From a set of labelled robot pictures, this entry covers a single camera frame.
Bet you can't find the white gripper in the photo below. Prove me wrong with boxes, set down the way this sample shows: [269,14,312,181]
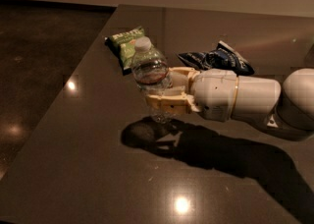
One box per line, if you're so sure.
[145,67,238,122]

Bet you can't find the blue chip bag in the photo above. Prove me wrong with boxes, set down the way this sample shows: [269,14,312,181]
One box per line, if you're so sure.
[178,40,255,76]

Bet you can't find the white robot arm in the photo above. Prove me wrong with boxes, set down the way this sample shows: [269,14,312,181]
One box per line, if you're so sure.
[145,67,314,140]

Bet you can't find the clear plastic water bottle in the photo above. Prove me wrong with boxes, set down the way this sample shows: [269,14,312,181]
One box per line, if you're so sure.
[131,35,174,124]

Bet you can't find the green chip bag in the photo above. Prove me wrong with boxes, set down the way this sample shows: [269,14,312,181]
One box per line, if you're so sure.
[104,26,145,75]

